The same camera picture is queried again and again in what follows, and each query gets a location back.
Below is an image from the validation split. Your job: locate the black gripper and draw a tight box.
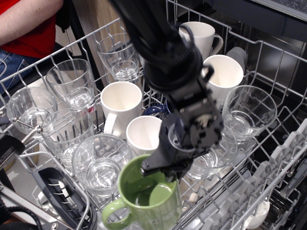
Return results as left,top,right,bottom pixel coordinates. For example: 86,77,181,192
140,76,224,183

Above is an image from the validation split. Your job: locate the green ceramic mug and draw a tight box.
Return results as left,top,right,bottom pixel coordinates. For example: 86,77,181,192
102,154,182,230

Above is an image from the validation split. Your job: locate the person forearm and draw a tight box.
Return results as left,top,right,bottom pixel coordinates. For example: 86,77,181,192
0,0,63,45

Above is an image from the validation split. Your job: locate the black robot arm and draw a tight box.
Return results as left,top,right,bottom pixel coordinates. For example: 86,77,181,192
111,0,224,182

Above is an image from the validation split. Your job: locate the white mug front centre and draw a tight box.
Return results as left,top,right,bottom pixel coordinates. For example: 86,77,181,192
126,115,162,156

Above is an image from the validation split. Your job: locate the dark blue mug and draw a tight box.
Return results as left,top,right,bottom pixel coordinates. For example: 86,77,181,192
142,104,169,115

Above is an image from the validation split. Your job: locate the white mug centre left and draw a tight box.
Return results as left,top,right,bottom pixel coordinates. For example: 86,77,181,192
100,81,142,139

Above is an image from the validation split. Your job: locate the white mug right tilted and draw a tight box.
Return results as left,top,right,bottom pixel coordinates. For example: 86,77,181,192
203,55,243,110

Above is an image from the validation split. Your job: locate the white mug back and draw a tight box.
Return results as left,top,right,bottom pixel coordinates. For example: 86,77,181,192
179,22,224,60

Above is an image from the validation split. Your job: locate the clear glass front right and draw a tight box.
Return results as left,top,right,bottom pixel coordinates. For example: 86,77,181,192
187,127,238,180

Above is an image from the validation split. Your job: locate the grey plastic tine holder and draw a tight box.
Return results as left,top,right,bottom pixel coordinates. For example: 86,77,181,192
202,120,307,230

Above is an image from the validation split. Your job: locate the clear glass front left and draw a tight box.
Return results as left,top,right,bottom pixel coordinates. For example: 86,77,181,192
72,134,133,198

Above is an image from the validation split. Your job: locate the white bowl lower rack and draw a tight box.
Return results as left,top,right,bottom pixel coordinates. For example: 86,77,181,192
243,201,270,230

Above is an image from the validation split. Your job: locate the clear glass far right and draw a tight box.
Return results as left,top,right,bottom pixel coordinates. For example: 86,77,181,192
222,85,277,143

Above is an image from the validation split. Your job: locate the clear glass left lower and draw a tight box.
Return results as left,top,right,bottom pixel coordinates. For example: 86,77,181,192
41,108,94,173

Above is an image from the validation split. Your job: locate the clear glass back left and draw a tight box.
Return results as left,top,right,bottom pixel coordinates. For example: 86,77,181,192
96,33,139,83

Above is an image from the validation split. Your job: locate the grey rack roller wheel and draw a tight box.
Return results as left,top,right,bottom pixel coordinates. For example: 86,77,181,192
226,46,248,72

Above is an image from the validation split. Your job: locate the clear tall glass left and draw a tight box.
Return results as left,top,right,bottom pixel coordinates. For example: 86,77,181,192
46,58,95,113

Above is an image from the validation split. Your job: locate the metal spring clamp rod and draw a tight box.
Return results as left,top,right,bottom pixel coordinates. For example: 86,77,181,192
12,117,44,144

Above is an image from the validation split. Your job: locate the clear glass far left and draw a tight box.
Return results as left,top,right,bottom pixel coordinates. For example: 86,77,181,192
7,87,58,135

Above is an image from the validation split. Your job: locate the red shirt torso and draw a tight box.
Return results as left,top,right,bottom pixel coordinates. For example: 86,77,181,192
0,0,56,59

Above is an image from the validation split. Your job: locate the blue jeans leg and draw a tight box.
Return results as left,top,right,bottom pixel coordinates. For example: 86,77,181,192
0,49,39,94

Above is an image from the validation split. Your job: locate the grey wire dishwasher rack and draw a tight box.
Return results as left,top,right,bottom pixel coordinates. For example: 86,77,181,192
0,0,307,230

